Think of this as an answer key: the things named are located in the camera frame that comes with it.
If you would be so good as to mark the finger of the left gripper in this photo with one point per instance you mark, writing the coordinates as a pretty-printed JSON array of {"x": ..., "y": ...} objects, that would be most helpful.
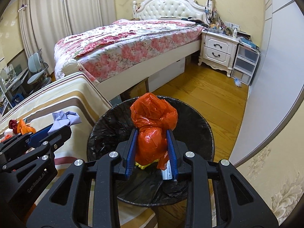
[{"x": 36, "y": 139}]

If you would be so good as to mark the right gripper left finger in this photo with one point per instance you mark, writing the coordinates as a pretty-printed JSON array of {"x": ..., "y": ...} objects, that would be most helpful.
[{"x": 85, "y": 187}]

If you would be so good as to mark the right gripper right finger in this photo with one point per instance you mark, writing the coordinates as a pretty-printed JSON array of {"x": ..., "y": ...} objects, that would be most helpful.
[{"x": 216, "y": 187}]

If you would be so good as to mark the orange plastic bag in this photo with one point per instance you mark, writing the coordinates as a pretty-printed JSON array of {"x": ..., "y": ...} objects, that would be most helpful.
[{"x": 23, "y": 128}]

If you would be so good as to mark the dark red satin cloth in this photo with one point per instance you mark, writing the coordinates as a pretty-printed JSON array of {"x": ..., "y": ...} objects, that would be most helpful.
[{"x": 13, "y": 126}]

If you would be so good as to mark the orange-red foam net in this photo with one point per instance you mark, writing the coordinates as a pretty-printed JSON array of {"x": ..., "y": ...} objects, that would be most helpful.
[{"x": 6, "y": 137}]

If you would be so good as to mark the white tube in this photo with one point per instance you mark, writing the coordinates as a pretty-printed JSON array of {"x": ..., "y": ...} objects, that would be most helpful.
[{"x": 167, "y": 173}]

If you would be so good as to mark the red plastic bag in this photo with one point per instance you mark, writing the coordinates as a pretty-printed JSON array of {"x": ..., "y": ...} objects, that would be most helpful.
[{"x": 153, "y": 116}]

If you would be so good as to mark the yellow foam net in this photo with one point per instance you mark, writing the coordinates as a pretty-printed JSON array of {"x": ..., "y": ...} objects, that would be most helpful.
[{"x": 144, "y": 166}]

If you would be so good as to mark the black lined trash bin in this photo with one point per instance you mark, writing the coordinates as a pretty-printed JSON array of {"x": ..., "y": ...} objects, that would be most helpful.
[{"x": 146, "y": 187}]

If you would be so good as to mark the striped bed sheet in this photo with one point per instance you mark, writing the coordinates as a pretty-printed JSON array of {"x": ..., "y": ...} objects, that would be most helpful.
[{"x": 32, "y": 196}]

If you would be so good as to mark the study desk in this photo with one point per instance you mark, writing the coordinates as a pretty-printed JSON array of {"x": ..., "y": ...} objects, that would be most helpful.
[{"x": 11, "y": 81}]

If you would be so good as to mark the grey-green desk chair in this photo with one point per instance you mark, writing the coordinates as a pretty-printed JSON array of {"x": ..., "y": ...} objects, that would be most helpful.
[{"x": 39, "y": 71}]

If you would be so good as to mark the floral bedspread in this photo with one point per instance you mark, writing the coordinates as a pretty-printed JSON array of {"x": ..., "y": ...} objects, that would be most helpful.
[{"x": 109, "y": 50}]

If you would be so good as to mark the beige curtains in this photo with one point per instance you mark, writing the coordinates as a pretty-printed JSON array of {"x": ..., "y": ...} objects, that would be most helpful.
[{"x": 44, "y": 22}]

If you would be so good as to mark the plastic drawer unit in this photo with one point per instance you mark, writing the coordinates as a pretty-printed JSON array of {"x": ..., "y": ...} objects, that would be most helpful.
[{"x": 245, "y": 63}]

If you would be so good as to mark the white nightstand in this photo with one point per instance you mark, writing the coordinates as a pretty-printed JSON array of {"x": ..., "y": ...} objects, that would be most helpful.
[{"x": 218, "y": 51}]

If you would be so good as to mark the white tufted headboard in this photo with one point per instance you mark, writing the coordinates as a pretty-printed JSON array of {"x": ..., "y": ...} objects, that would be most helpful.
[{"x": 171, "y": 9}]

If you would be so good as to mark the white round bed post knob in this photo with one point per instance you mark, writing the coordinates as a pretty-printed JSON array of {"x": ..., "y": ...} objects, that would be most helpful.
[{"x": 71, "y": 66}]

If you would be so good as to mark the white bed frame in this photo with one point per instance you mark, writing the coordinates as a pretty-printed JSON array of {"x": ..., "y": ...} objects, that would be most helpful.
[{"x": 119, "y": 83}]

